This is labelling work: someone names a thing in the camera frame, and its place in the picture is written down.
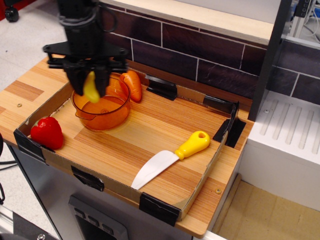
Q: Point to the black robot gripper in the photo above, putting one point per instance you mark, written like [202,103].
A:
[85,22]

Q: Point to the yellow toy banana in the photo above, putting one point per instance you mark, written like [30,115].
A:
[89,88]

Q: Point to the orange transparent plastic pot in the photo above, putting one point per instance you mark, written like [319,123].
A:
[111,110]

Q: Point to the cardboard fence with black tape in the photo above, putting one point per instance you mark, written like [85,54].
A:
[194,185]

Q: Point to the orange toy carrot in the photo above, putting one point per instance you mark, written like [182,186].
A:
[132,81]

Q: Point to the red toy strawberry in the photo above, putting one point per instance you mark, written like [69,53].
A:
[47,132]

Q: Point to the grey toy oven panel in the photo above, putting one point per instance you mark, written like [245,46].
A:
[95,225]

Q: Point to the wooden shelf with grey posts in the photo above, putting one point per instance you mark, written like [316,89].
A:
[214,52]

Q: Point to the white toy sink drainboard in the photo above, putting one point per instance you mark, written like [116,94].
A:
[282,152]

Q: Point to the toy knife yellow handle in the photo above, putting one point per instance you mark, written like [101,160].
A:
[197,142]

